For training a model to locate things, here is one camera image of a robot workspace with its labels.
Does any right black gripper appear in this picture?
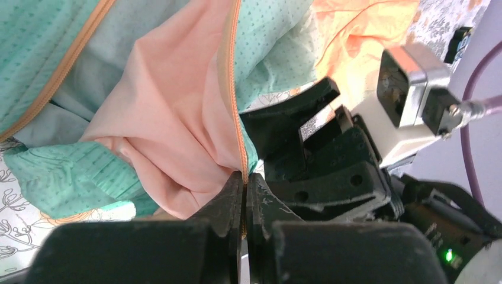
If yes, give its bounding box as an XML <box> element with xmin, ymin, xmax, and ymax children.
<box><xmin>240</xmin><ymin>77</ymin><xmax>404</xmax><ymax>221</ymax></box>

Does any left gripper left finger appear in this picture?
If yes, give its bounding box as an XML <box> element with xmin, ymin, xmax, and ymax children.
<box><xmin>25</xmin><ymin>172</ymin><xmax>243</xmax><ymax>283</ymax></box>

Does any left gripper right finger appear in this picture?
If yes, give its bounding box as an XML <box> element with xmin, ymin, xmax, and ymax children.
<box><xmin>246</xmin><ymin>173</ymin><xmax>448</xmax><ymax>283</ymax></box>

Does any orange and teal jacket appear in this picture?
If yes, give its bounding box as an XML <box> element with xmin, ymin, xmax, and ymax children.
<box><xmin>1</xmin><ymin>1</ymin><xmax>419</xmax><ymax>219</ymax></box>

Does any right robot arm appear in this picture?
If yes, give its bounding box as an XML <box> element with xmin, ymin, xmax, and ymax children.
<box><xmin>241</xmin><ymin>78</ymin><xmax>501</xmax><ymax>283</ymax></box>

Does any floral patterned table mat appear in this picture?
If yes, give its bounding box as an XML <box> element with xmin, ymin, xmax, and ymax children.
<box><xmin>1</xmin><ymin>1</ymin><xmax>489</xmax><ymax>277</ymax></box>

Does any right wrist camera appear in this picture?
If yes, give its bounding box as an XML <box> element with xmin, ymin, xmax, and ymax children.
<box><xmin>354</xmin><ymin>43</ymin><xmax>463</xmax><ymax>168</ymax></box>

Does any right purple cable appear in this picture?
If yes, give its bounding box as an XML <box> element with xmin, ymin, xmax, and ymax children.
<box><xmin>447</xmin><ymin>39</ymin><xmax>502</xmax><ymax>208</ymax></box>

